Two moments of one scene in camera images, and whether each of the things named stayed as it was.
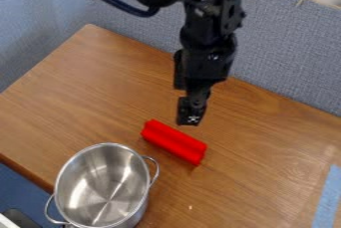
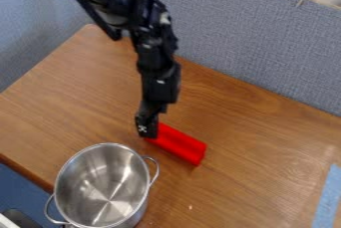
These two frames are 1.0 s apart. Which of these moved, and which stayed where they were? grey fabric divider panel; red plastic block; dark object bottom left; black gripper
Moved: black gripper
Stayed: red plastic block; grey fabric divider panel; dark object bottom left
